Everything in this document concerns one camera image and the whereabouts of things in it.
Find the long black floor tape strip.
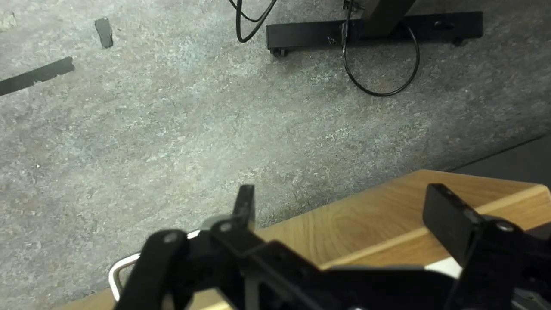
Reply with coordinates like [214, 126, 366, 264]
[0, 55, 76, 98]

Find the black wheeled stand base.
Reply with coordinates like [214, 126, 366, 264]
[266, 0, 485, 59]

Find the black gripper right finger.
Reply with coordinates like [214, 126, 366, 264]
[423, 183, 551, 310]

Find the short black floor tape strip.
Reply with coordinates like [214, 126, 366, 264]
[94, 16, 116, 50]

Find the wooden front white drawer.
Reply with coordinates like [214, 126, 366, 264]
[54, 169, 551, 310]

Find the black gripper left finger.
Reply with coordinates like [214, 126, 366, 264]
[114, 183, 273, 310]

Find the black floor cable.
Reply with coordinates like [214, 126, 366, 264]
[342, 0, 423, 98]
[228, 0, 281, 45]

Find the silver drawer handle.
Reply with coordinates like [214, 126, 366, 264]
[107, 229, 204, 303]

